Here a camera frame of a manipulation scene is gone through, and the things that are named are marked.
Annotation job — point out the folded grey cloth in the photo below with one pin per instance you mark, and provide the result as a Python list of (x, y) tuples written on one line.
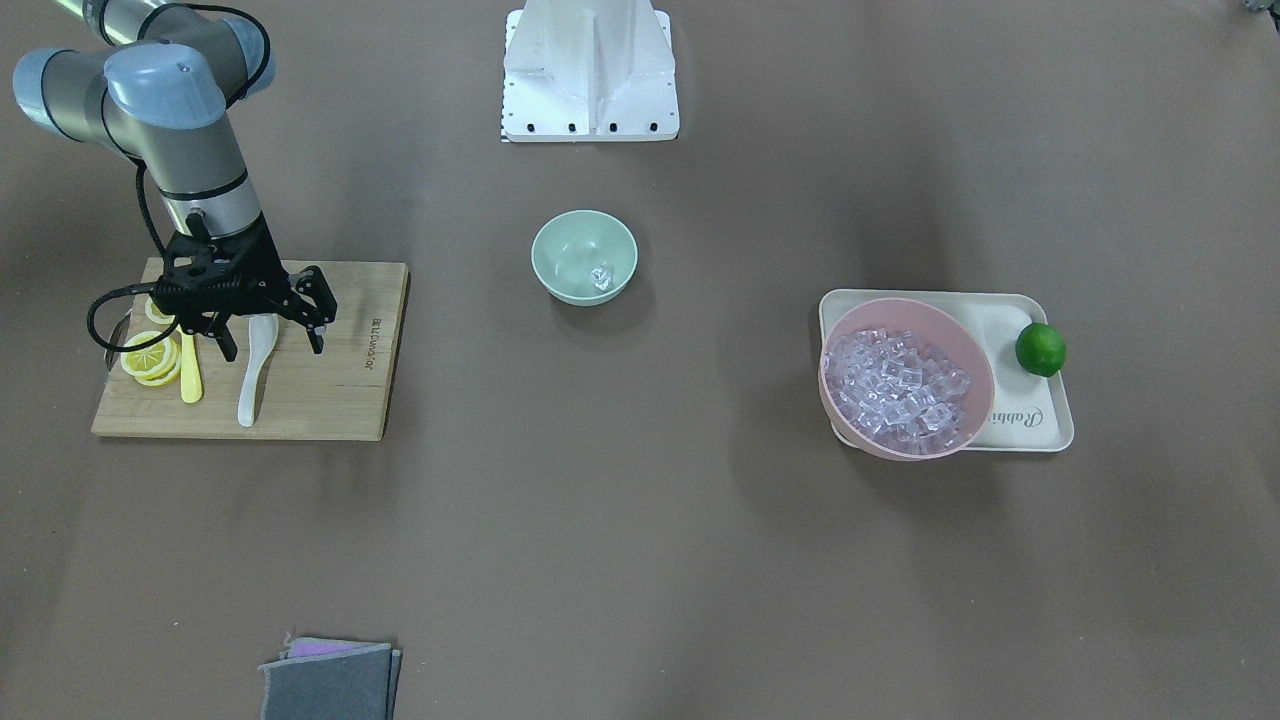
[(323, 678)]

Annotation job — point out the green lime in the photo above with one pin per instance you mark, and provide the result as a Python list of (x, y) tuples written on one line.
[(1041, 350)]

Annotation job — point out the yellow plastic spoon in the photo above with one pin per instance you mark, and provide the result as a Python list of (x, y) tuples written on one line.
[(191, 382)]

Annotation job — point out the cream serving tray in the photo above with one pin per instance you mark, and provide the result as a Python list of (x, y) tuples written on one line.
[(1030, 413)]

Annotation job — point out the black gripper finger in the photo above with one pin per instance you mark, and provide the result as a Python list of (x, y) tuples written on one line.
[(217, 330), (311, 303)]

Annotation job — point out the lemon slices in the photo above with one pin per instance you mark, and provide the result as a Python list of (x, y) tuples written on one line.
[(156, 365)]

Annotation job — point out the white ceramic spoon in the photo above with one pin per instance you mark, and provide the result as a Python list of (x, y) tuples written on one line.
[(263, 330)]

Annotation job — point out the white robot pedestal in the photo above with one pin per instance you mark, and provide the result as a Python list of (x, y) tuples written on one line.
[(589, 71)]

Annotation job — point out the mint green bowl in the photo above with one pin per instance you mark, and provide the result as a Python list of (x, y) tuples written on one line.
[(568, 246)]

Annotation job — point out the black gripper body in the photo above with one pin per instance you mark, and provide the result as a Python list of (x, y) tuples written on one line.
[(268, 268)]

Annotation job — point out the pile of clear ice cubes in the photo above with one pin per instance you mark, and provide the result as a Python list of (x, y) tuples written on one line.
[(901, 393)]

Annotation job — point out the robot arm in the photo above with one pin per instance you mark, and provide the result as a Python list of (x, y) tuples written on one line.
[(159, 96)]

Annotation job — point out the pink bowl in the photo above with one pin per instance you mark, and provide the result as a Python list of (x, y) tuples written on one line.
[(932, 326)]

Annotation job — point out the bamboo cutting board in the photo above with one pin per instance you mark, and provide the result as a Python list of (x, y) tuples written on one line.
[(342, 393)]

